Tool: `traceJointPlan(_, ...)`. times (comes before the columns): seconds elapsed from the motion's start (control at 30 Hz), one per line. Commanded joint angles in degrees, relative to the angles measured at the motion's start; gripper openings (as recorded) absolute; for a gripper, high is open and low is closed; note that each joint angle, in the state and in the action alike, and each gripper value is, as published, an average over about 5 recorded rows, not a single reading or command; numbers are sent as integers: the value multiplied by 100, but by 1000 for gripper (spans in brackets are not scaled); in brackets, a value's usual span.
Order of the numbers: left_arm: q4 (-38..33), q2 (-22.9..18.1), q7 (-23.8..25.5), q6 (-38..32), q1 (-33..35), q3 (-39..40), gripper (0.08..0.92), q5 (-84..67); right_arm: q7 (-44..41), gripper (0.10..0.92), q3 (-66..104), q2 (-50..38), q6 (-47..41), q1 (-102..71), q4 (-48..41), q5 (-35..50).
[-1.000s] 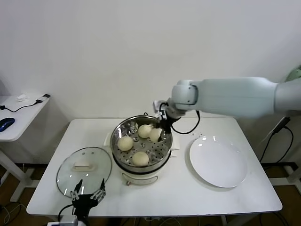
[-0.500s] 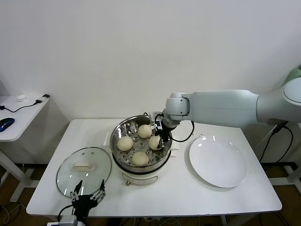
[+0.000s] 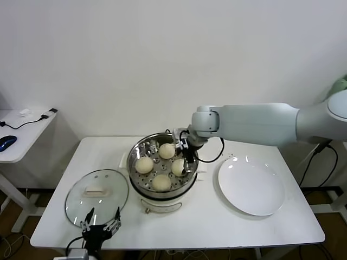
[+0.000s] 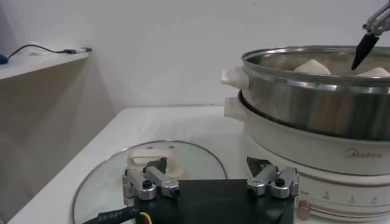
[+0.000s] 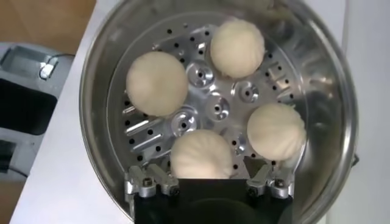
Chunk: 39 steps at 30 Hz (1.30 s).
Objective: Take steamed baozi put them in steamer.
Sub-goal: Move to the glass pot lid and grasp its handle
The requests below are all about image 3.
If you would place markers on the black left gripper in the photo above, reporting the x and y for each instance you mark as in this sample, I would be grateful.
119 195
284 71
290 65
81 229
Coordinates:
96 234

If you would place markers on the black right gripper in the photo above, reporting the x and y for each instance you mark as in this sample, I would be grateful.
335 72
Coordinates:
188 150

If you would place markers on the white steamed baozi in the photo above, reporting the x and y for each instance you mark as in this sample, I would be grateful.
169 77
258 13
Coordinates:
166 150
161 182
177 166
144 165

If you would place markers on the round glass pot lid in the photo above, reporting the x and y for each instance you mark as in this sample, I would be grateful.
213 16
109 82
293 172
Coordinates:
95 189

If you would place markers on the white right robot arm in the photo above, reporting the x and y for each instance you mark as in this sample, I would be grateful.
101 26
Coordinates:
257 122

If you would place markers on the stainless steel steamer basket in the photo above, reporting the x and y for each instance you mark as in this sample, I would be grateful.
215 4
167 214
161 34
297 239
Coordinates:
141 151

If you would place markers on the white electric cooker base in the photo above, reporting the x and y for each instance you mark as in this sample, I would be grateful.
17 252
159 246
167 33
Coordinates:
160 204

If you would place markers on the round white plate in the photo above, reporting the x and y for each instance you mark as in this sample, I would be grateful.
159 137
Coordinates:
249 187

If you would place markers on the white side table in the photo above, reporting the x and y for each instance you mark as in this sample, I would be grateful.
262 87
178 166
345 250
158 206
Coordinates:
27 135

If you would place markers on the small black silver device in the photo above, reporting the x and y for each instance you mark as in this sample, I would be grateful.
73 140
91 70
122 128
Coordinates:
49 113

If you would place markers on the blue computer mouse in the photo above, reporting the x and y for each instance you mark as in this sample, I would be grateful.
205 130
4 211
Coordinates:
7 142

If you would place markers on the small white object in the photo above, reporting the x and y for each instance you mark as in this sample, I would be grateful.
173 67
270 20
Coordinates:
25 112

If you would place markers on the white side desk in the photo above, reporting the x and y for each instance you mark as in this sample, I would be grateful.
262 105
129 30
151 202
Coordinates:
333 200

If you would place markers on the pale green appliance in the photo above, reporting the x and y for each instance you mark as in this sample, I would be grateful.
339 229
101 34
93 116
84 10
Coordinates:
339 86

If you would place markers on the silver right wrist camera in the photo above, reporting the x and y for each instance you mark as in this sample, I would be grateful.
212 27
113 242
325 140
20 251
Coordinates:
179 135

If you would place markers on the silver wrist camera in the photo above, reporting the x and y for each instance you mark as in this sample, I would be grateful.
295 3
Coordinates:
77 254
179 135

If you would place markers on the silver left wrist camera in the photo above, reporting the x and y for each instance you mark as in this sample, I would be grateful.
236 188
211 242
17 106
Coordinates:
77 254

